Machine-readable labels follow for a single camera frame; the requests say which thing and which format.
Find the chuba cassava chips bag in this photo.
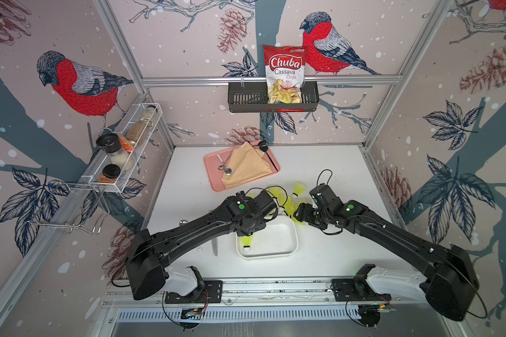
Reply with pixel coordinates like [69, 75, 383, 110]
[263, 46, 306, 104]

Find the tall spice bottle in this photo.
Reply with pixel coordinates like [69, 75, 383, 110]
[126, 105, 157, 145]

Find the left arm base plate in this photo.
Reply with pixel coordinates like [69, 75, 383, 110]
[164, 280, 223, 304]

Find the black lid spice jar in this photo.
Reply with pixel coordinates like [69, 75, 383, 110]
[96, 133, 134, 171]

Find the kitchen knife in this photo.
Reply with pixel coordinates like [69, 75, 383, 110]
[211, 237, 219, 256]

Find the clear wall shelf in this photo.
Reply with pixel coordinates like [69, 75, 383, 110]
[79, 103, 162, 194]

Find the white storage box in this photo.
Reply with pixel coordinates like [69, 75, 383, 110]
[236, 216, 299, 260]

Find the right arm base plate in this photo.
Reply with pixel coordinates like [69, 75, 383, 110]
[330, 278, 392, 302]

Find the black ladle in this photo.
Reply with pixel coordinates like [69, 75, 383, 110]
[257, 140, 279, 172]

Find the pink plastic tray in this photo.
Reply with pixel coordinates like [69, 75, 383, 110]
[203, 140, 281, 192]

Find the yellow cloth napkin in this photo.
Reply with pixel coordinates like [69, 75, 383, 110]
[222, 143, 273, 188]

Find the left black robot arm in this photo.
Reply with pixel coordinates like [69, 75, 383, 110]
[125, 191, 278, 300]

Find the small orange spice jar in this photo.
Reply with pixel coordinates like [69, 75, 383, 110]
[98, 164, 122, 184]

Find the yellow shuttlecock three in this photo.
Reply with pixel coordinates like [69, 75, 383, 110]
[268, 186, 288, 206]

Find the black wall basket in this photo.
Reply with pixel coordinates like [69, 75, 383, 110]
[228, 82, 320, 113]

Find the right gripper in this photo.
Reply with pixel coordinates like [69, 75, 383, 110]
[290, 203, 332, 229]

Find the yellow shuttlecock two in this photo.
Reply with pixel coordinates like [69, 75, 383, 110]
[292, 181, 306, 197]

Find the white handled spoon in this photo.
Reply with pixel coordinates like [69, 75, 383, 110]
[216, 153, 233, 176]

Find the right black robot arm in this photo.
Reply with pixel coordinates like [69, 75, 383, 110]
[293, 184, 479, 322]

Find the wire hook rack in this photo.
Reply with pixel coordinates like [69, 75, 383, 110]
[28, 182, 109, 235]

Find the yellow shuttlecock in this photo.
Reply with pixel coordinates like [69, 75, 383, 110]
[240, 235, 253, 252]

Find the yellow shuttlecock four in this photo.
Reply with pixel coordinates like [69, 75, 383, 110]
[283, 198, 299, 217]

